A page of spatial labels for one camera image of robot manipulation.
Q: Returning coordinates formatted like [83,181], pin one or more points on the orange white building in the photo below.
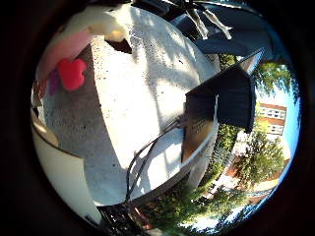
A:
[272,118]

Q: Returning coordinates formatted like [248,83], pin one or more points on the dark folding chair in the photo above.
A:
[229,29]

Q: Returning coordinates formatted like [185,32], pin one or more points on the pink cloth item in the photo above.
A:
[69,65]

